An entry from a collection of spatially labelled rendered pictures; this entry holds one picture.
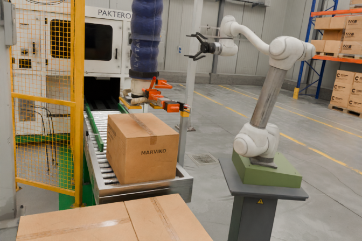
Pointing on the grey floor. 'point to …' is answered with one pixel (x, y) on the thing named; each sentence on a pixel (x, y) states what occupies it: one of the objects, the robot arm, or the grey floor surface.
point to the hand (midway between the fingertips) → (187, 45)
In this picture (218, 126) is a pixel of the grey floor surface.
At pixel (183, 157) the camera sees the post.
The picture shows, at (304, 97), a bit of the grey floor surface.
